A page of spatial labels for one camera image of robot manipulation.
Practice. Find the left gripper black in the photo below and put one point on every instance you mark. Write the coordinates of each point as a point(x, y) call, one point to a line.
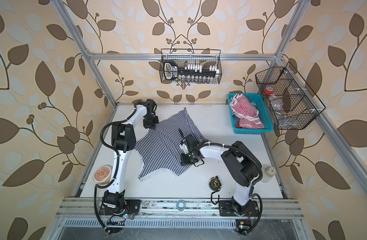
point(152, 125)

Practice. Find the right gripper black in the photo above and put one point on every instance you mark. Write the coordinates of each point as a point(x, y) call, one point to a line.
point(184, 160)

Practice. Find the blue white striped tank top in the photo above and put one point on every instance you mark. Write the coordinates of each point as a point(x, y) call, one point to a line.
point(159, 149)

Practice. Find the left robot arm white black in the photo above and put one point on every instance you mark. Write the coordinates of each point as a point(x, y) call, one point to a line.
point(119, 136)

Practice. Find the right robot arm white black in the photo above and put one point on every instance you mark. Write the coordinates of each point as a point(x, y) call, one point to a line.
point(243, 166)

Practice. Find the red white striped tank top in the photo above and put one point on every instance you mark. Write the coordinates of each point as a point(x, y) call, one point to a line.
point(246, 112)

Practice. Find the black white tool rack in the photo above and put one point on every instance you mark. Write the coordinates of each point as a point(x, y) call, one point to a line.
point(190, 71)

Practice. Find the teal plastic basket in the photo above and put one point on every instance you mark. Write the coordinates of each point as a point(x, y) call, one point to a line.
point(258, 102)

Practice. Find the red cap plastic bottle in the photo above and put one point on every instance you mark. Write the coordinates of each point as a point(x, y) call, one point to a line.
point(276, 102)

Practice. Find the small tape roll on rail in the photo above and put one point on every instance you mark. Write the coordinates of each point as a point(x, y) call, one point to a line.
point(180, 205)

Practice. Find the black wire basket back wall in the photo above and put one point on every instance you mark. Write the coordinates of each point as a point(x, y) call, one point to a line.
point(191, 55)

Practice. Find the black wire basket wall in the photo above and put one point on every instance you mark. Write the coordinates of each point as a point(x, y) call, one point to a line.
point(300, 101)
point(191, 55)

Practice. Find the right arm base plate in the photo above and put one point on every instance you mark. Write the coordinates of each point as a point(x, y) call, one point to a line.
point(233, 209)

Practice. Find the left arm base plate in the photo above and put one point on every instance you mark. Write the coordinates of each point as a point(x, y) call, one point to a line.
point(129, 207)

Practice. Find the black wire basket right wall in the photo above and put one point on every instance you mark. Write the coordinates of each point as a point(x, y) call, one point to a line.
point(300, 101)

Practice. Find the aluminium front rail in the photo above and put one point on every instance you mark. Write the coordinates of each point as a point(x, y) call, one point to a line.
point(195, 209)

